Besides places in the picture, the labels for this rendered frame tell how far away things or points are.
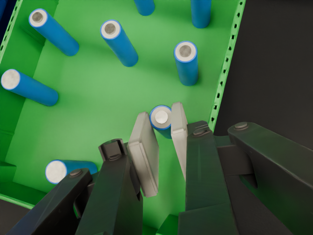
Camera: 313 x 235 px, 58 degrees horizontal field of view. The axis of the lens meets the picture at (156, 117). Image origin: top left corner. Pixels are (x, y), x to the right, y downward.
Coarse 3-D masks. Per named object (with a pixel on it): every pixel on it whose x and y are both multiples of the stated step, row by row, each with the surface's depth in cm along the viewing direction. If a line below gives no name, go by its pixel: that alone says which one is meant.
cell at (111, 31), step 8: (104, 24) 23; (112, 24) 23; (120, 24) 23; (104, 32) 23; (112, 32) 22; (120, 32) 23; (104, 40) 23; (112, 40) 23; (120, 40) 23; (128, 40) 25; (112, 48) 24; (120, 48) 24; (128, 48) 25; (120, 56) 26; (128, 56) 26; (136, 56) 28; (128, 64) 28
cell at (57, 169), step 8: (56, 160) 21; (64, 160) 22; (72, 160) 23; (48, 168) 21; (56, 168) 21; (64, 168) 21; (72, 168) 22; (80, 168) 23; (88, 168) 25; (96, 168) 27; (48, 176) 21; (56, 176) 21; (64, 176) 21
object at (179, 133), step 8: (176, 104) 19; (176, 112) 17; (184, 112) 20; (176, 120) 15; (184, 120) 15; (176, 128) 14; (184, 128) 14; (176, 136) 13; (184, 136) 13; (176, 144) 14; (184, 144) 14; (184, 152) 14; (184, 160) 14; (184, 168) 14; (184, 176) 14
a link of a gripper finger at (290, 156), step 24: (240, 144) 11; (264, 144) 10; (288, 144) 9; (264, 168) 9; (288, 168) 8; (312, 168) 8; (264, 192) 10; (288, 192) 8; (312, 192) 7; (288, 216) 9; (312, 216) 7
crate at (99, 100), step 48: (48, 0) 30; (96, 0) 31; (240, 0) 23; (0, 48) 25; (48, 48) 31; (96, 48) 30; (144, 48) 29; (0, 96) 26; (96, 96) 29; (144, 96) 28; (192, 96) 27; (0, 144) 28; (48, 144) 29; (96, 144) 28; (0, 192) 24; (48, 192) 28
